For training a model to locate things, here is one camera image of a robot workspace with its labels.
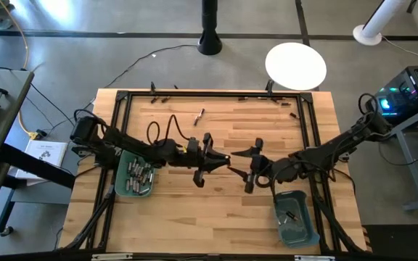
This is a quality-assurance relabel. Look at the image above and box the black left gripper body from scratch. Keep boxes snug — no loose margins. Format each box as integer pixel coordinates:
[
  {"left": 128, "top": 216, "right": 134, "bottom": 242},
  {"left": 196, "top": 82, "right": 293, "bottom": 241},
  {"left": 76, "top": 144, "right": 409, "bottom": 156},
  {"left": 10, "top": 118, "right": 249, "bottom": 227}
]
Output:
[{"left": 163, "top": 132, "right": 213, "bottom": 189}]

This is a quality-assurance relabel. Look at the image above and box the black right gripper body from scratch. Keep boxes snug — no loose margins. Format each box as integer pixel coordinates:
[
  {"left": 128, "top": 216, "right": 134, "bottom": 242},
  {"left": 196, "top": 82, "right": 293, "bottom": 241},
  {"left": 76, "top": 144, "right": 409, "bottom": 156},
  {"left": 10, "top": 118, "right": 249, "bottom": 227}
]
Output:
[{"left": 243, "top": 136, "right": 279, "bottom": 194}]

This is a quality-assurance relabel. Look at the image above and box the light green plastic bin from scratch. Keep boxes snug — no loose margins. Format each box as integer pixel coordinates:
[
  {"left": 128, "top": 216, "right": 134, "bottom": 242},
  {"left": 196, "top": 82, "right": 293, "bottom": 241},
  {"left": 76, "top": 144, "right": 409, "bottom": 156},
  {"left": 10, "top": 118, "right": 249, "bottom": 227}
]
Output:
[{"left": 114, "top": 149, "right": 157, "bottom": 199}]

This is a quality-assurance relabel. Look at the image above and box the dark teal plastic bin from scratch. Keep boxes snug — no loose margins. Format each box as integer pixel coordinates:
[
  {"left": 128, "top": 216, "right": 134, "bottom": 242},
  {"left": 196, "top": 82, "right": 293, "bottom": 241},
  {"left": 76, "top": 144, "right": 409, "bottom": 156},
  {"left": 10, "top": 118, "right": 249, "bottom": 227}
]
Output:
[{"left": 274, "top": 189, "right": 321, "bottom": 249}]

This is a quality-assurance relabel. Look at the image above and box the white round table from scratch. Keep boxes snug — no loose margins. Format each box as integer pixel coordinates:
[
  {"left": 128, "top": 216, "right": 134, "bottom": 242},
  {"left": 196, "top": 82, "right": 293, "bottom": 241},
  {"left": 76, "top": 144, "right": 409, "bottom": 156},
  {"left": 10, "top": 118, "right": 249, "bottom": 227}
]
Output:
[{"left": 264, "top": 41, "right": 328, "bottom": 92}]

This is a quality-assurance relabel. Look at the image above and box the white paper booklet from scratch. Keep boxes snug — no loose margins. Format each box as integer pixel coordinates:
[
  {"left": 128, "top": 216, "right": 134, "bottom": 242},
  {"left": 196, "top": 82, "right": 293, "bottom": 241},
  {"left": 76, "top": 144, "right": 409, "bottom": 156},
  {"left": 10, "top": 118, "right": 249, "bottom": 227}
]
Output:
[{"left": 14, "top": 138, "right": 69, "bottom": 181}]

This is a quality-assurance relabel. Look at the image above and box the black hazard striped mat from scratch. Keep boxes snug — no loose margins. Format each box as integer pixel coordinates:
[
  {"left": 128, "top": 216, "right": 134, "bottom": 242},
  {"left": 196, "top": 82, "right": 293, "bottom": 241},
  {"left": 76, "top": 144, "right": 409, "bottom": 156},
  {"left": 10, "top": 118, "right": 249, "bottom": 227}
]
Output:
[{"left": 360, "top": 223, "right": 418, "bottom": 261}]

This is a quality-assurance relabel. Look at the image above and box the black lit computer tower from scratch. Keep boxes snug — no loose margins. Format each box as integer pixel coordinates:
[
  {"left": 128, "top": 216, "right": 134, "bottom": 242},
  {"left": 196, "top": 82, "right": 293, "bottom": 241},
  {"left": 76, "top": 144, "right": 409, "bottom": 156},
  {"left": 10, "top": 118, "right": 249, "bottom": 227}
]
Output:
[{"left": 364, "top": 65, "right": 418, "bottom": 127}]

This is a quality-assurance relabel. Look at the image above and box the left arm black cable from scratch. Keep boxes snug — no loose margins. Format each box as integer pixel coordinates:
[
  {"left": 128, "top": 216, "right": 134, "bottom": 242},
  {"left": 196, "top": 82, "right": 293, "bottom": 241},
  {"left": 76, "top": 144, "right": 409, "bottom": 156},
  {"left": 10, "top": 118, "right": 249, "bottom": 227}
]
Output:
[{"left": 145, "top": 114, "right": 192, "bottom": 146}]

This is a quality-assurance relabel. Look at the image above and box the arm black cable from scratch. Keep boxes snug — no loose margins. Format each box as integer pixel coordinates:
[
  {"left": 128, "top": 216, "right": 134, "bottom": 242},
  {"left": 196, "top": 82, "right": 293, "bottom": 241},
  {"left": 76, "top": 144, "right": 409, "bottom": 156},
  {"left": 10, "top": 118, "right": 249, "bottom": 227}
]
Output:
[
  {"left": 356, "top": 92, "right": 377, "bottom": 117},
  {"left": 145, "top": 114, "right": 192, "bottom": 146}
]

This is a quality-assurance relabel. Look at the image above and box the white aluminium bracket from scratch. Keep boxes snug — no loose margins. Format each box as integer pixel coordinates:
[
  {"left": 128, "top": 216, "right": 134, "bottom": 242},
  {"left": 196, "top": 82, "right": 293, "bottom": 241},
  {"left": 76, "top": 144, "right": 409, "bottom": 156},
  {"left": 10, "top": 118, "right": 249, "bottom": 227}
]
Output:
[
  {"left": 294, "top": 254, "right": 337, "bottom": 261},
  {"left": 91, "top": 252, "right": 134, "bottom": 261}
]

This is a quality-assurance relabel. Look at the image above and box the black floor cable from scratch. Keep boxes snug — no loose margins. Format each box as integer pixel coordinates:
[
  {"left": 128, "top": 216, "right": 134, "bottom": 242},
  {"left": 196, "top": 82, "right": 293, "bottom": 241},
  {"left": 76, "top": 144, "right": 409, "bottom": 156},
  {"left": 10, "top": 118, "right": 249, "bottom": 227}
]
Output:
[{"left": 102, "top": 43, "right": 200, "bottom": 90}]

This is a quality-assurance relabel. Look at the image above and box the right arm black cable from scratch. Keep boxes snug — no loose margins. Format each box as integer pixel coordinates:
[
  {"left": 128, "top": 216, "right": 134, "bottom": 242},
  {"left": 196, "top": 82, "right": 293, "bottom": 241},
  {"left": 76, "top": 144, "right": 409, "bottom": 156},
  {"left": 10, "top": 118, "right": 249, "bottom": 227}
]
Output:
[{"left": 356, "top": 92, "right": 377, "bottom": 117}]

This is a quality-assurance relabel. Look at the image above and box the black floor post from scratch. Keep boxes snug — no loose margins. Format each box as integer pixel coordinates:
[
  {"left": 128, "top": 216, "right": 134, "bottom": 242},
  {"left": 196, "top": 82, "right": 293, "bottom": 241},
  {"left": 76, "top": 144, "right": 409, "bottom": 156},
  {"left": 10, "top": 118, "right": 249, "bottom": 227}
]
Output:
[{"left": 197, "top": 0, "right": 224, "bottom": 57}]

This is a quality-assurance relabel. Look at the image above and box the grey metal desk frame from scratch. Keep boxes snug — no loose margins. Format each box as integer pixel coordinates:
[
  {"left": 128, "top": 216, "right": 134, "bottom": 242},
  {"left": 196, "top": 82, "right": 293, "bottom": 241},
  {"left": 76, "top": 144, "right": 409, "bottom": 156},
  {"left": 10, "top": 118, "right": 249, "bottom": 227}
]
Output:
[{"left": 375, "top": 99, "right": 418, "bottom": 213}]

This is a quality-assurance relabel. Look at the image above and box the black desk cable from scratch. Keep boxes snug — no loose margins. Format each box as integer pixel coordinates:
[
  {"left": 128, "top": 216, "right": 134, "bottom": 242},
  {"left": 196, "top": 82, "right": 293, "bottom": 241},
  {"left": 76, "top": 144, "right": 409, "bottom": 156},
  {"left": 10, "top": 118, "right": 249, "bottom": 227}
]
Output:
[{"left": 29, "top": 83, "right": 60, "bottom": 109}]

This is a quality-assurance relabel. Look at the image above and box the yellow cable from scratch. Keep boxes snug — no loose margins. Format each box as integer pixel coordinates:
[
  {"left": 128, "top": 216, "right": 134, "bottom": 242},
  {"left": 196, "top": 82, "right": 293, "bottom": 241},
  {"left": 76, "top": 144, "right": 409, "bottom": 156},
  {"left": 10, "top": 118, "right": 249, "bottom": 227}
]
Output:
[{"left": 0, "top": 0, "right": 40, "bottom": 141}]

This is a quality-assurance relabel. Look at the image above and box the white floor post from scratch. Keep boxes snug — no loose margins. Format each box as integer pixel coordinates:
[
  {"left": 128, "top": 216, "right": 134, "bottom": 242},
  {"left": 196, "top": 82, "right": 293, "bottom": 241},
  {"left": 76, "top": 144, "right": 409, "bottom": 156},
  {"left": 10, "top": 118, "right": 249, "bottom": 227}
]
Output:
[{"left": 352, "top": 0, "right": 409, "bottom": 47}]

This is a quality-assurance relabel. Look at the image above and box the white floor cable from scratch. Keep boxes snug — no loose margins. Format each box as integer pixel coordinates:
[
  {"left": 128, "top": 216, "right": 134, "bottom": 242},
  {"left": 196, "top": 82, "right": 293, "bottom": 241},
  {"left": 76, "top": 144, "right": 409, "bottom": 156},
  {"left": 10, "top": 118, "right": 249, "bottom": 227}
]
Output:
[{"left": 380, "top": 34, "right": 418, "bottom": 67}]

